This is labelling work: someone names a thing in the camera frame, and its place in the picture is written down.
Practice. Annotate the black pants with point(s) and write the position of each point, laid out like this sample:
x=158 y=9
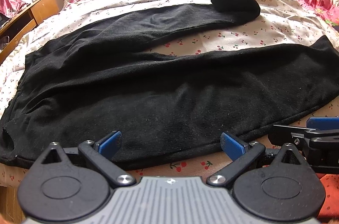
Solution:
x=105 y=77

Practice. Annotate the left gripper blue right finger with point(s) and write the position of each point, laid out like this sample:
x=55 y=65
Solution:
x=232 y=146

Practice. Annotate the wooden bedside cabinet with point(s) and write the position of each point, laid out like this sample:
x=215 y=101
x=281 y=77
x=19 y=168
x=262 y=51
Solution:
x=22 y=23

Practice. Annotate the cherry print bed sheet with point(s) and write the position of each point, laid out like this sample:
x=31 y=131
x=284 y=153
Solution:
x=280 y=22

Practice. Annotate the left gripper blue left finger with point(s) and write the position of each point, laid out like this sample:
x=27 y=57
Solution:
x=109 y=145

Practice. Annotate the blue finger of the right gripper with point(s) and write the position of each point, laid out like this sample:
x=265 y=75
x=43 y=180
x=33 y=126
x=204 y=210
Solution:
x=323 y=123

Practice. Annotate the pink cloth on cabinet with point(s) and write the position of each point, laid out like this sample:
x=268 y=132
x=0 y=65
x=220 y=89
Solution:
x=10 y=8

